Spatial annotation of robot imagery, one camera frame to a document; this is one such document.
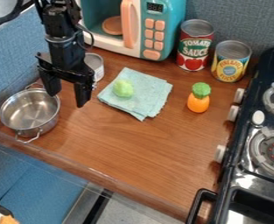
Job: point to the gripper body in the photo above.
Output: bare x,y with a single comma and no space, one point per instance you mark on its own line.
66,57

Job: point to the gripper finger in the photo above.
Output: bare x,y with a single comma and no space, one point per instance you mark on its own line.
83,94
51,83

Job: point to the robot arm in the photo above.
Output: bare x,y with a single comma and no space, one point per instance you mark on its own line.
59,17

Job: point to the silver can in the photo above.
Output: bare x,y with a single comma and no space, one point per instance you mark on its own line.
97,65

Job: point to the silver pot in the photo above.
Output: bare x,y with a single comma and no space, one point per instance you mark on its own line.
29,112

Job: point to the blue cloth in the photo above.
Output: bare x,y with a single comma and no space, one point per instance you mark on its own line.
139,93

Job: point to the toy microwave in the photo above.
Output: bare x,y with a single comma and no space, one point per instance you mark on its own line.
142,26

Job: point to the orange toy fruit green top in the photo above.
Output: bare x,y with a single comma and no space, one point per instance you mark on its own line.
198,99

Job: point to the red tomato sauce can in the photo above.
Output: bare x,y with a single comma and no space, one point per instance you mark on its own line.
194,46

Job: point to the yellow pineapple can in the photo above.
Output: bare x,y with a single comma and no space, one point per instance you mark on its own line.
230,61

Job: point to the toy stove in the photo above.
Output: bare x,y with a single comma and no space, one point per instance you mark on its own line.
256,140

